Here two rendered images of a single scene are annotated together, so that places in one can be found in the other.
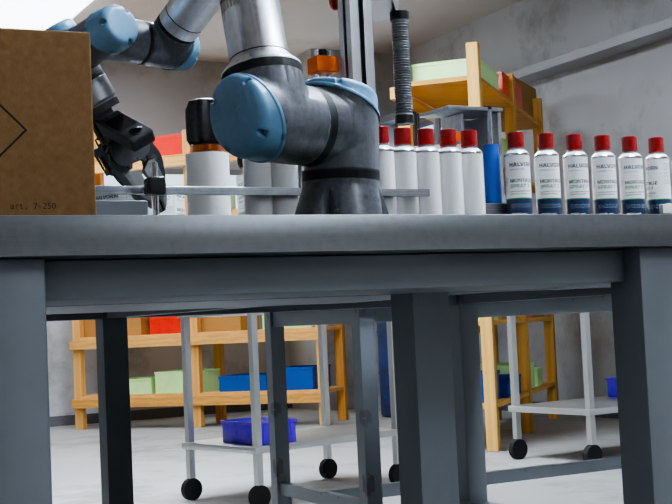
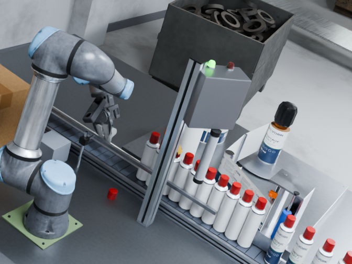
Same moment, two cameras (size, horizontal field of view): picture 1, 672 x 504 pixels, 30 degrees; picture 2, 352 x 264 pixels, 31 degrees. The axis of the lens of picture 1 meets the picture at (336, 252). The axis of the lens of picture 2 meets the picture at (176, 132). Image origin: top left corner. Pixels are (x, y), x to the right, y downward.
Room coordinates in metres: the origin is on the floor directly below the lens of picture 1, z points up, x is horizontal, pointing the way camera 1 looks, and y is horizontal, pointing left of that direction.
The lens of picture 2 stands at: (1.08, -1.52, 2.26)
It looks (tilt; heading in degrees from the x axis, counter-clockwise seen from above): 29 degrees down; 52
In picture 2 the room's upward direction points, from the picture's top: 19 degrees clockwise
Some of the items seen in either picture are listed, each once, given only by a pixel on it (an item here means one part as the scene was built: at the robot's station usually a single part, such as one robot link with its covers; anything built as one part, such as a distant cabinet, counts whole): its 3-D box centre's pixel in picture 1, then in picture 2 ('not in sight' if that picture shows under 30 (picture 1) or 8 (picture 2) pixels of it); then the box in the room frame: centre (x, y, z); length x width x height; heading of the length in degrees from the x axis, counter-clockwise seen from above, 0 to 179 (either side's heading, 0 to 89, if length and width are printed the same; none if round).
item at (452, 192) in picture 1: (450, 181); (240, 214); (2.47, -0.23, 0.98); 0.05 x 0.05 x 0.20
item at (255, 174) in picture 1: (257, 178); (149, 156); (2.28, 0.14, 0.98); 0.05 x 0.05 x 0.20
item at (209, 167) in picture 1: (207, 172); (193, 127); (2.53, 0.25, 1.03); 0.09 x 0.09 x 0.30
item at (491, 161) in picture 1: (492, 184); (278, 229); (2.58, -0.33, 0.98); 0.03 x 0.03 x 0.17
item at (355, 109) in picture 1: (336, 127); (53, 184); (1.84, -0.01, 1.00); 0.13 x 0.12 x 0.14; 135
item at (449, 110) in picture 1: (460, 112); (292, 184); (2.60, -0.27, 1.14); 0.14 x 0.11 x 0.01; 118
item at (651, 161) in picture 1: (658, 184); not in sight; (2.72, -0.71, 0.98); 0.05 x 0.05 x 0.20
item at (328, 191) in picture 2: not in sight; (238, 172); (2.77, 0.15, 0.86); 0.80 x 0.67 x 0.05; 118
